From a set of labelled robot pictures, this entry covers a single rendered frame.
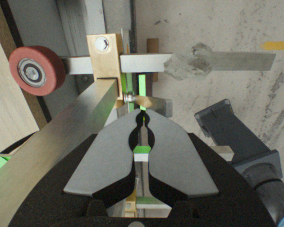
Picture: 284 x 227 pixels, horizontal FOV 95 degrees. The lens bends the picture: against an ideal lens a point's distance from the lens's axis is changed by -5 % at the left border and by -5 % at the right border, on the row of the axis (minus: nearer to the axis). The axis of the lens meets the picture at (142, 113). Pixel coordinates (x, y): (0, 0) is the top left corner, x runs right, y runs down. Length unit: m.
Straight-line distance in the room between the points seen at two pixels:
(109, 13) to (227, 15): 0.95
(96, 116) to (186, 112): 1.20
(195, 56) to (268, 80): 1.29
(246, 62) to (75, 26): 0.48
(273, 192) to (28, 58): 0.99
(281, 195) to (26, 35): 1.09
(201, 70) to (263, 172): 0.79
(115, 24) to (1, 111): 0.32
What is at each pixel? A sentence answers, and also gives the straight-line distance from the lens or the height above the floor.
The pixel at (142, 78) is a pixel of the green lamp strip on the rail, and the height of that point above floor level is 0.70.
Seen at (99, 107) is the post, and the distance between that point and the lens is 0.17.
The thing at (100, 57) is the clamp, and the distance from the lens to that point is 0.26.
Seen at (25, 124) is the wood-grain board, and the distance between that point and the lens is 0.37.
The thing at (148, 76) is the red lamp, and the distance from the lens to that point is 0.43.
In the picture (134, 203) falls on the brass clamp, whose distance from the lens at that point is 0.57.
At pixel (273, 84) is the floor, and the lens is 1.57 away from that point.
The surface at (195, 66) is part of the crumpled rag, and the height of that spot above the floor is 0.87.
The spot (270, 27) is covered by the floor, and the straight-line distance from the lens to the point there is 1.41.
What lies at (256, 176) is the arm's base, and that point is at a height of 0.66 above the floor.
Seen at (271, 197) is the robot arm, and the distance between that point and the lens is 0.93.
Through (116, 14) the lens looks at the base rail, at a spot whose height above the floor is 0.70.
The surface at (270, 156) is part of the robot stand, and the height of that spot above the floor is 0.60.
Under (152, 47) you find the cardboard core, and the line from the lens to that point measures 1.04.
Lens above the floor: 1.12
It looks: 60 degrees down
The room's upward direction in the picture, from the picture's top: 175 degrees counter-clockwise
